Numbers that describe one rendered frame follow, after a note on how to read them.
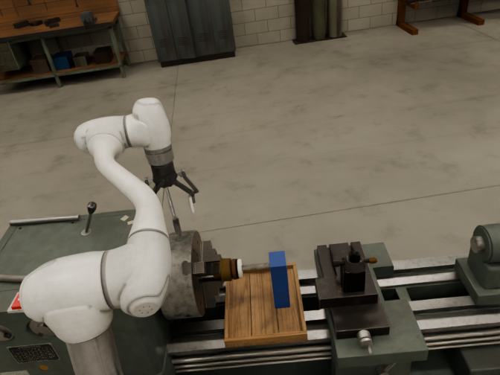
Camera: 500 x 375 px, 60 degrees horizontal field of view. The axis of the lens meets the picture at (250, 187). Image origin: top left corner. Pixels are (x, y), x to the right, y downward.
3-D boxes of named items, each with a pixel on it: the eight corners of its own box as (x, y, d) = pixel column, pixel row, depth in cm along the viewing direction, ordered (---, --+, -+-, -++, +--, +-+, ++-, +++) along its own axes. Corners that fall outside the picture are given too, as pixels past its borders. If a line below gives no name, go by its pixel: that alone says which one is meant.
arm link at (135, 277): (164, 222, 98) (106, 232, 98) (164, 290, 85) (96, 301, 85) (176, 257, 108) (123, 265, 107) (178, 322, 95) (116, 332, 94)
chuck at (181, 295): (178, 338, 153) (159, 268, 139) (188, 280, 181) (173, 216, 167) (203, 335, 153) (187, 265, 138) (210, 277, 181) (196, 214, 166)
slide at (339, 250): (336, 339, 147) (336, 331, 145) (317, 253, 183) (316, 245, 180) (389, 335, 146) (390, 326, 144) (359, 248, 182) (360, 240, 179)
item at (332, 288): (319, 309, 153) (319, 299, 150) (315, 287, 161) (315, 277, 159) (377, 303, 152) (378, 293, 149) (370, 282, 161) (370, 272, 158)
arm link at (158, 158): (142, 143, 143) (146, 160, 145) (144, 153, 135) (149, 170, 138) (170, 138, 144) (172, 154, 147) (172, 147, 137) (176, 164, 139)
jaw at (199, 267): (190, 279, 156) (183, 276, 145) (190, 265, 158) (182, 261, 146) (220, 276, 156) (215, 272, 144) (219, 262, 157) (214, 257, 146)
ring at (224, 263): (210, 271, 153) (236, 268, 152) (212, 253, 161) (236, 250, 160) (215, 289, 158) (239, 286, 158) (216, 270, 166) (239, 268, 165)
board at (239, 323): (225, 348, 156) (223, 341, 154) (227, 275, 186) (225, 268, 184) (307, 340, 155) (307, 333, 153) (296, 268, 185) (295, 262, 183)
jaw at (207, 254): (190, 262, 160) (193, 238, 169) (193, 270, 164) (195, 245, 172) (220, 259, 160) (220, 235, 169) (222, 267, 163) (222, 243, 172)
